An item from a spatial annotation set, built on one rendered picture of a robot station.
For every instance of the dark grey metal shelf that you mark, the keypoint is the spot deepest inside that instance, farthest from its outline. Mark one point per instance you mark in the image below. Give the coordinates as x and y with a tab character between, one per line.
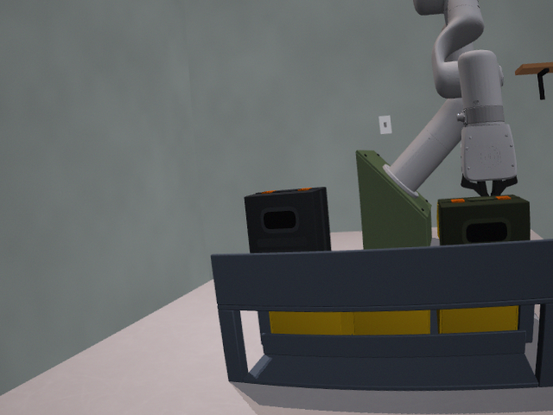
512	273

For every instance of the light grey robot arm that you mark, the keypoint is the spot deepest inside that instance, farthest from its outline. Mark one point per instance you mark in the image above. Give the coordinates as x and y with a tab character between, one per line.
480	89

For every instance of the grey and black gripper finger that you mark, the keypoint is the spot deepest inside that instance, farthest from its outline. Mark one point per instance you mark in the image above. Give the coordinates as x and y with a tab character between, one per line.
499	185
480	188

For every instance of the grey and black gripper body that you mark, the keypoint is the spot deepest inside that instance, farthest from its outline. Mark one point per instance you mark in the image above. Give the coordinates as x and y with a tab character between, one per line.
487	152

